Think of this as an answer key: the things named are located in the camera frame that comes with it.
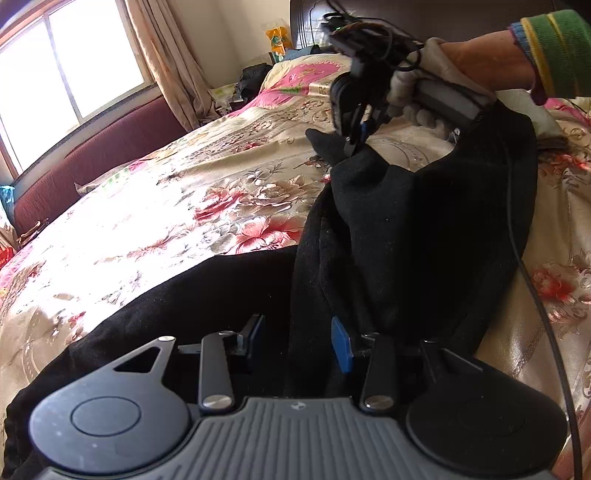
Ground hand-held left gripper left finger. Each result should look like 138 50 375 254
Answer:
113 315 266 414

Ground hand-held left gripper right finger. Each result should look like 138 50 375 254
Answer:
331 318 481 414

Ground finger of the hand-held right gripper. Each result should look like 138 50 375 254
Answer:
365 102 387 139
342 108 365 158

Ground black pants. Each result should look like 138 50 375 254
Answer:
4 128 539 480

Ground person's right forearm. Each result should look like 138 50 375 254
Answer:
442 9 591 106

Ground person's right hand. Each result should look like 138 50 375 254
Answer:
387 37 468 132

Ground dark wooden headboard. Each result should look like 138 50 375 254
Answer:
288 0 591 51

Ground black bag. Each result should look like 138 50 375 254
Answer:
235 64 274 101

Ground white plastic bag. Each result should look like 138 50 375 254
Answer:
208 83 239 116

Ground floral satin bedspread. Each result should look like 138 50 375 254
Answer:
0 46 591 480

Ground grey cloth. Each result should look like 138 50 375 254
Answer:
496 89 572 151

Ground beige patterned curtain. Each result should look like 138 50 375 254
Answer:
126 0 218 134

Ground maroon sofa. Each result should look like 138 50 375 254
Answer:
11 95 189 237

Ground black cable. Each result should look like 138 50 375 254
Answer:
505 134 581 480

